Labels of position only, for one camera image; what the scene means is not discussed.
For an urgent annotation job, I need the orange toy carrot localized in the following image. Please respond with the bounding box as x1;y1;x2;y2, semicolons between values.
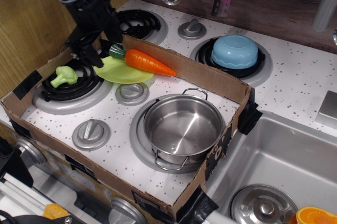
109;44;177;76

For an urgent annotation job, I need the silver oven knob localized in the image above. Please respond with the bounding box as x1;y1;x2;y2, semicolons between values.
108;197;147;224
16;138;47;168

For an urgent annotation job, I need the stainless steel pot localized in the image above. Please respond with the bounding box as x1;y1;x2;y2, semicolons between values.
143;88;225;172

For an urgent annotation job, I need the toy orange half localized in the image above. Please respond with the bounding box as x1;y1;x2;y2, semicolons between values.
289;206;336;224

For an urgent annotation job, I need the silver stove knob rear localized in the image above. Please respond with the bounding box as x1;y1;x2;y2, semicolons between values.
178;18;206;40

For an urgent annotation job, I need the grey metal sink basin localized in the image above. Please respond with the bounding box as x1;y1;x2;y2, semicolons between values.
206;112;336;223

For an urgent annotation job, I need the silver pot lid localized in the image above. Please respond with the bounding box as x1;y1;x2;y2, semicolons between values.
229;184;298;223

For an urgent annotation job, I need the black device lower left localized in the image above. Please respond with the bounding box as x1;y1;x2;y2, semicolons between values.
1;137;34;188

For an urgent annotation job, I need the silver stove knob front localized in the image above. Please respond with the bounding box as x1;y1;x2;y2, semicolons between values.
72;119;110;151

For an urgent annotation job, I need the light blue plastic bowl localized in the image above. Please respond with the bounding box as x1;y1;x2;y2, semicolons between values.
211;35;258;69

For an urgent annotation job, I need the black rear right burner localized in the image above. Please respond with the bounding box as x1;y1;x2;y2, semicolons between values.
190;37;271;79

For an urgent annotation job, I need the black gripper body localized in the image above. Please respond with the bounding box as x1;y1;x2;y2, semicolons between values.
64;0;118;50

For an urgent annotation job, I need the silver faucet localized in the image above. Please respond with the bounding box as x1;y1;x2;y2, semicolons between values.
311;0;336;32

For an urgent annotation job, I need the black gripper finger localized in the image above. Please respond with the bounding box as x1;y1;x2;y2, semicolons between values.
103;19;123;43
75;45;104;68

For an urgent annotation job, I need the silver oven knob right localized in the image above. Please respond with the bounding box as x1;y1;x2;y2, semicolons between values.
108;197;147;224

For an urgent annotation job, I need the grey block on counter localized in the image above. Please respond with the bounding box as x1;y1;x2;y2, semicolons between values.
315;90;337;129

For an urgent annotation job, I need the brown cardboard fence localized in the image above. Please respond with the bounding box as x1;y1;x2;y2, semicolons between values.
2;36;254;222

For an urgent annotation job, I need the green toy broccoli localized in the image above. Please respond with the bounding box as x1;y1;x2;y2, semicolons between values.
51;66;78;88

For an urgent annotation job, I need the light green plastic plate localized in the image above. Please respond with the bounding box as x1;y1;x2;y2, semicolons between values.
94;56;154;84

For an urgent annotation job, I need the orange yellow toy piece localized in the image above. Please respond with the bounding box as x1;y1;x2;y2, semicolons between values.
42;203;69;220

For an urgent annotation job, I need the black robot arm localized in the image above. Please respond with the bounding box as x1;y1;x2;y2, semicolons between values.
59;0;123;68

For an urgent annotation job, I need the silver stove knob centre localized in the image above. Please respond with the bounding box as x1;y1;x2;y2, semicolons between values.
115;83;150;106

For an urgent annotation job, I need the silver stove knob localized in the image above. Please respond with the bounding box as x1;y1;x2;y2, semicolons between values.
178;18;206;40
115;83;150;106
72;119;110;151

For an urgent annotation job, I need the silver oven knob left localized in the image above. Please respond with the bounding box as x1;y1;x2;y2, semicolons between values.
16;138;47;168

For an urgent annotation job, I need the black front left burner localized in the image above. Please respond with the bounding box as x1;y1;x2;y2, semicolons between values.
40;59;103;101

